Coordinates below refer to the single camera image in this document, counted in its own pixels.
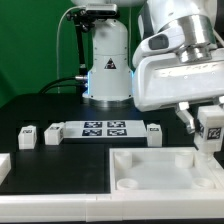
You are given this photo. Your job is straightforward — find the black cables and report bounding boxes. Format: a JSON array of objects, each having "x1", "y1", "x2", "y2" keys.
[{"x1": 38, "y1": 75, "x2": 88, "y2": 95}]

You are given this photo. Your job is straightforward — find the white square tabletop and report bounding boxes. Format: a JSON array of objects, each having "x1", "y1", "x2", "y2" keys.
[{"x1": 109, "y1": 147, "x2": 224, "y2": 192}]

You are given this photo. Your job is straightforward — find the white fiducial marker plate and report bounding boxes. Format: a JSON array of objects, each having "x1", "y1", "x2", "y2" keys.
[{"x1": 64, "y1": 120, "x2": 146, "y2": 139}]

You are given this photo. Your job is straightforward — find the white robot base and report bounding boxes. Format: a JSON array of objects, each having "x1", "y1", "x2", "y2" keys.
[{"x1": 82, "y1": 19, "x2": 133, "y2": 108}]

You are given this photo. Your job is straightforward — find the white obstacle fence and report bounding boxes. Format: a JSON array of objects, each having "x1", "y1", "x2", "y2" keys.
[{"x1": 0, "y1": 149, "x2": 224, "y2": 224}]

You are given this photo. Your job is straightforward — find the black camera on stand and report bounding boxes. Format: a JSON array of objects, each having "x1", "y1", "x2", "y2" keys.
[{"x1": 66, "y1": 3, "x2": 120, "y2": 75}]

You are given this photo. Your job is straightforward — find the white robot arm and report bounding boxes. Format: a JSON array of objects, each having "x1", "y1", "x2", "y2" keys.
[{"x1": 133, "y1": 0, "x2": 224, "y2": 133}]

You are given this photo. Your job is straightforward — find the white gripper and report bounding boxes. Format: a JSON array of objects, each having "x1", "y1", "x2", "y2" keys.
[{"x1": 133, "y1": 48, "x2": 224, "y2": 134}]

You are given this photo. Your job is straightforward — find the white cable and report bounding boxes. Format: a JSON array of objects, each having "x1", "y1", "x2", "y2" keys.
[{"x1": 55, "y1": 4, "x2": 87, "y2": 94}]

